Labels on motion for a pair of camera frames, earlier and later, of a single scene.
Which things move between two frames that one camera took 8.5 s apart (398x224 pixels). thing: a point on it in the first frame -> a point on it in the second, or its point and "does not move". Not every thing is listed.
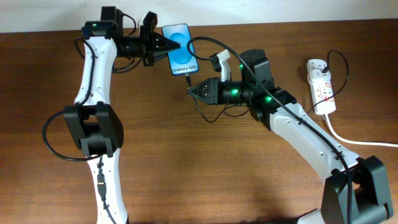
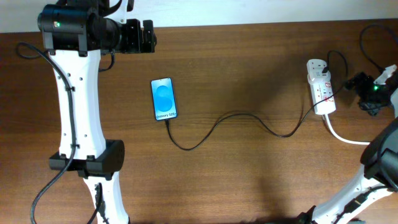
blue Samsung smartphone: [181, 61] -> [163, 93]
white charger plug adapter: [318, 74] does not move
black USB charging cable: [246, 112] -> [260, 119]
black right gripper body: [235, 91] -> [370, 96]
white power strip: [319, 79] does not move
